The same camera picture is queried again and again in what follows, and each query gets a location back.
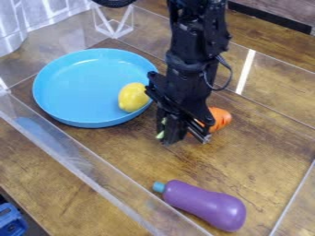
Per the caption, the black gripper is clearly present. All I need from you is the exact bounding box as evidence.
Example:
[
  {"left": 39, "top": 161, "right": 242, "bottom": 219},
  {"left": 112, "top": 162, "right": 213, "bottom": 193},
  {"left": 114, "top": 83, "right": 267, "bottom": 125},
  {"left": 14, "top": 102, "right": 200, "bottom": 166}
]
[{"left": 146, "top": 52, "right": 219, "bottom": 146}]

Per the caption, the orange toy carrot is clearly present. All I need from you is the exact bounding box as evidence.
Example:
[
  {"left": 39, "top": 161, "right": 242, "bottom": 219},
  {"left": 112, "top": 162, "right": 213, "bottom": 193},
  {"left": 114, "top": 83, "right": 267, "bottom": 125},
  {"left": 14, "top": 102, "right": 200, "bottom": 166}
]
[{"left": 154, "top": 106, "right": 234, "bottom": 140}]

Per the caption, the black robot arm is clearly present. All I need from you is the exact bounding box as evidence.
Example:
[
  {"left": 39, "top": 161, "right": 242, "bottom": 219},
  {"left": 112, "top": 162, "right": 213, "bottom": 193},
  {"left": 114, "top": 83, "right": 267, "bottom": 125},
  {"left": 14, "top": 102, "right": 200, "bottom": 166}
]
[{"left": 146, "top": 0, "right": 231, "bottom": 146}]

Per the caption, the yellow toy lemon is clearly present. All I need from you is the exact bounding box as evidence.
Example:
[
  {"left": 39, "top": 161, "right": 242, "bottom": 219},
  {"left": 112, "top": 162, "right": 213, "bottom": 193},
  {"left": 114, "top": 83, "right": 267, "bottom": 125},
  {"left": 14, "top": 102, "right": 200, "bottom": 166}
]
[{"left": 118, "top": 82, "right": 150, "bottom": 112}]

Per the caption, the purple toy eggplant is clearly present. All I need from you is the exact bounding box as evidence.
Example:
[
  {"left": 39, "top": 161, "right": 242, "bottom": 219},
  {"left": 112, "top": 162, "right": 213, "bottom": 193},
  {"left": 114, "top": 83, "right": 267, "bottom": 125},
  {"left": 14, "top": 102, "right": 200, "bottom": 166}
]
[{"left": 152, "top": 180, "right": 246, "bottom": 232}]

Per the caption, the blue plastic plate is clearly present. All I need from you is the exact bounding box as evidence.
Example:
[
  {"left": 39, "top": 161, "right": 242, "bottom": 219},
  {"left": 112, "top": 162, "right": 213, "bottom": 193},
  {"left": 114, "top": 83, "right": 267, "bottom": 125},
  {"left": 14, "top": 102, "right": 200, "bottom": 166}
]
[{"left": 32, "top": 48, "right": 156, "bottom": 128}]

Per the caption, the black bar in background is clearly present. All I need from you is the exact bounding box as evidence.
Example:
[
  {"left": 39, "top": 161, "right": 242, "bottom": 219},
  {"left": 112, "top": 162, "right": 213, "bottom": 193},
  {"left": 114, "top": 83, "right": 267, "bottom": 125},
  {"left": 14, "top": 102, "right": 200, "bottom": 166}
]
[{"left": 229, "top": 0, "right": 315, "bottom": 35}]

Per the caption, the blue object at corner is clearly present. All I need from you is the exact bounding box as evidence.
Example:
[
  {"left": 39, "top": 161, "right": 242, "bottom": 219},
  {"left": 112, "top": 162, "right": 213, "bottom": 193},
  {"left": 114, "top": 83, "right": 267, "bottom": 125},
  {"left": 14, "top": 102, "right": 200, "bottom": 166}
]
[{"left": 0, "top": 203, "right": 28, "bottom": 236}]

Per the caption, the white curtain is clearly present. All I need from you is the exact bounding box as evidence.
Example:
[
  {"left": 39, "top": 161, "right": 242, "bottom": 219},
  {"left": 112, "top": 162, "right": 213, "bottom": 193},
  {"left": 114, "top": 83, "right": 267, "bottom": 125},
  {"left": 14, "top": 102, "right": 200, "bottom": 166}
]
[{"left": 0, "top": 0, "right": 96, "bottom": 57}]

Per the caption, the clear acrylic enclosure wall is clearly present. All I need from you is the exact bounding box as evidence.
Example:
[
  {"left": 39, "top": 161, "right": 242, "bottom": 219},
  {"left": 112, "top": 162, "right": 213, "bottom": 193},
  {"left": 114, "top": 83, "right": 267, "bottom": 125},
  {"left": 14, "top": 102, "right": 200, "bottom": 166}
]
[{"left": 0, "top": 0, "right": 315, "bottom": 236}]

